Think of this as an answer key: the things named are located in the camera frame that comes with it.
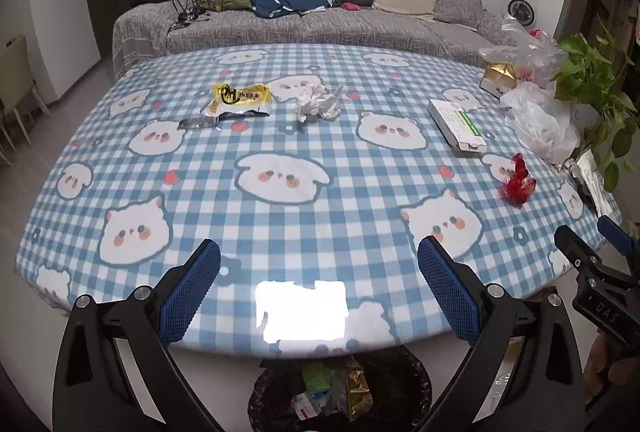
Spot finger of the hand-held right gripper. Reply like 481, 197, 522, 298
554, 224, 640, 287
597, 214, 640, 270

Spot trash bin with black liner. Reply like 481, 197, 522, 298
248, 344, 433, 432

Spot blue checked printed tablecloth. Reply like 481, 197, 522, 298
15, 43, 623, 358

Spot beige chair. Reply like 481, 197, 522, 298
0, 34, 51, 147

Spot white plastic bag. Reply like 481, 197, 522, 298
500, 82, 581, 163

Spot white plant pot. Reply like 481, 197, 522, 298
567, 99, 603, 147

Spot red crinkled wrapper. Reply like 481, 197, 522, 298
501, 153, 537, 204

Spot silver white foil pouch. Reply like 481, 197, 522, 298
565, 149, 613, 213

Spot blue jacket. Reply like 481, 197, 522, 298
250, 0, 336, 18

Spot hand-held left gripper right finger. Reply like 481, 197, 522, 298
417, 234, 586, 432

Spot clear plastic bag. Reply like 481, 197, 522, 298
500, 14, 568, 87

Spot clear plastic wrapper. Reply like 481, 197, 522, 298
320, 382, 348, 418

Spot white red small carton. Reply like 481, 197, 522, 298
290, 392, 321, 423

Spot small green white carton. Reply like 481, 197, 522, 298
301, 359, 333, 393

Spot tangled black cables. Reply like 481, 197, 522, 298
170, 0, 216, 30

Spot dark cabinet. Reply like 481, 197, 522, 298
582, 0, 621, 42

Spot green potted plant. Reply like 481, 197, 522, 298
552, 19, 640, 193

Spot white green box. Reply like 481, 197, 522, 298
427, 98, 487, 159

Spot yellow snack packet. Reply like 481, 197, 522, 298
201, 82, 273, 119

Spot foil wrapper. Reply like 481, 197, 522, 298
294, 84, 346, 125

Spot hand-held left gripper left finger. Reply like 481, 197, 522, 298
52, 238, 222, 432

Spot black round fan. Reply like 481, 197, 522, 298
507, 0, 535, 25

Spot person's right hand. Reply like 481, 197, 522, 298
584, 332, 640, 393

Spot gold cardboard box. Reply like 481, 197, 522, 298
479, 62, 518, 100

